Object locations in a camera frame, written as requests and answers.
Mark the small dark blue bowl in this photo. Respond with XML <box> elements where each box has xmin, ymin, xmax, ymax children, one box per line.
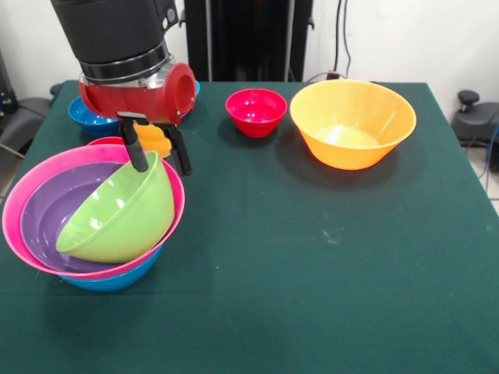
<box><xmin>68</xmin><ymin>96</ymin><xmax>122</xmax><ymax>137</ymax></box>

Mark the red cup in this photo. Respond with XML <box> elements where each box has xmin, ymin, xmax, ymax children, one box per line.
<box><xmin>87</xmin><ymin>136</ymin><xmax>126</xmax><ymax>146</ymax></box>

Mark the large pink bowl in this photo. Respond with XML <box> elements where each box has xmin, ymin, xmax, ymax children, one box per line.
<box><xmin>2</xmin><ymin>143</ymin><xmax>186</xmax><ymax>280</ymax></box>

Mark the large orange bowl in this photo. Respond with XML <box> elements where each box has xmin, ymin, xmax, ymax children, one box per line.
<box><xmin>289</xmin><ymin>79</ymin><xmax>418</xmax><ymax>171</ymax></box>

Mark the yellow cup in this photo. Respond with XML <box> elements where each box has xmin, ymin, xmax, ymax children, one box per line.
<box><xmin>133</xmin><ymin>123</ymin><xmax>173</xmax><ymax>159</ymax></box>

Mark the purple bowl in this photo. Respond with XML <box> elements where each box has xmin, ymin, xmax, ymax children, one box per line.
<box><xmin>19</xmin><ymin>162</ymin><xmax>172</xmax><ymax>273</ymax></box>

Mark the large light blue bowl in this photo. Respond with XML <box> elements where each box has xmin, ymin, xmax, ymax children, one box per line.
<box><xmin>58</xmin><ymin>245</ymin><xmax>165</xmax><ymax>293</ymax></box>

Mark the black wall cable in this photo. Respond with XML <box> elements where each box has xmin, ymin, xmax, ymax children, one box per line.
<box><xmin>303</xmin><ymin>0</ymin><xmax>354</xmax><ymax>83</ymax></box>

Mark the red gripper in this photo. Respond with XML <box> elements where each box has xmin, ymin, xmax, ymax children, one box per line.
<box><xmin>78</xmin><ymin>62</ymin><xmax>196</xmax><ymax>178</ymax></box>

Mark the dark green tablecloth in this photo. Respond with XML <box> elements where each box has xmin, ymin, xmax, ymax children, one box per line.
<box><xmin>0</xmin><ymin>79</ymin><xmax>499</xmax><ymax>374</ymax></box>

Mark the black chair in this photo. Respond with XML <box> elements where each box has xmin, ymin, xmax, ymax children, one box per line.
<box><xmin>0</xmin><ymin>48</ymin><xmax>54</xmax><ymax>159</ymax></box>

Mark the small red bowl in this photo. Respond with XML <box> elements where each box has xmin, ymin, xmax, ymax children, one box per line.
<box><xmin>225</xmin><ymin>88</ymin><xmax>288</xmax><ymax>139</ymax></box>

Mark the green bowl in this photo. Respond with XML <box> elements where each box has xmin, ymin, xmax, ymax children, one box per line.
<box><xmin>55</xmin><ymin>150</ymin><xmax>176</xmax><ymax>265</ymax></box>

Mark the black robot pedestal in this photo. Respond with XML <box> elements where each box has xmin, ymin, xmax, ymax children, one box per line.
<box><xmin>177</xmin><ymin>0</ymin><xmax>327</xmax><ymax>83</ymax></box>

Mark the black knobbed device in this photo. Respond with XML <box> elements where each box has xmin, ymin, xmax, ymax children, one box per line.
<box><xmin>451</xmin><ymin>90</ymin><xmax>499</xmax><ymax>175</ymax></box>

